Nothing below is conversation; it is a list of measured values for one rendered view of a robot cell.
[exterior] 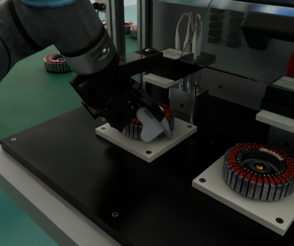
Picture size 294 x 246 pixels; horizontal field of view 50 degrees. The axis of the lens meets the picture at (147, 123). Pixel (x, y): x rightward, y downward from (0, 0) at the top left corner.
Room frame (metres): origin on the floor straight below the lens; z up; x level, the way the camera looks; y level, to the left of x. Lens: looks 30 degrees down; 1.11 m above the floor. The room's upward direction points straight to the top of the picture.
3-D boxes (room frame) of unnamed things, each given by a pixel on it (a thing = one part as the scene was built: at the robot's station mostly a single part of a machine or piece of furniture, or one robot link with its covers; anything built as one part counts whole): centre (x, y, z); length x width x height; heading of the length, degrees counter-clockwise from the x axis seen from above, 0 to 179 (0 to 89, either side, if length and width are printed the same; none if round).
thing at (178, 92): (0.67, -0.10, 0.80); 0.08 x 0.05 x 0.06; 48
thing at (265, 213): (0.40, -0.18, 0.78); 0.15 x 0.15 x 0.01; 48
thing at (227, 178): (0.40, -0.18, 0.80); 0.11 x 0.11 x 0.04
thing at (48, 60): (1.02, 0.28, 0.77); 0.11 x 0.11 x 0.04
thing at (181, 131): (0.56, 0.00, 0.78); 0.15 x 0.15 x 0.01; 48
